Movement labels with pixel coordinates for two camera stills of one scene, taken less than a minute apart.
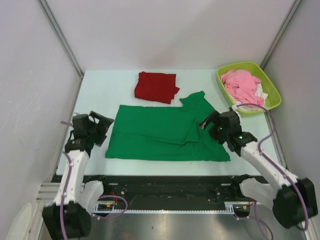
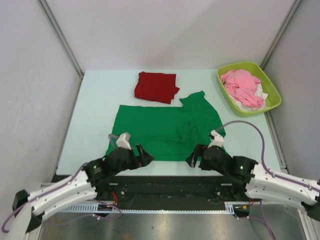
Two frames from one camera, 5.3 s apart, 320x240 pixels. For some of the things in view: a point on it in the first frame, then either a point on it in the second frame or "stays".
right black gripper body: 218,133 -> 205,165
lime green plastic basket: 248,88 stays
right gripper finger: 214,117 -> 198,151
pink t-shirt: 242,85 stays
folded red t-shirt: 157,87 stays
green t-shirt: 171,133 stays
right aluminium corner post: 280,33 stays
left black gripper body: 97,132 -> 131,163
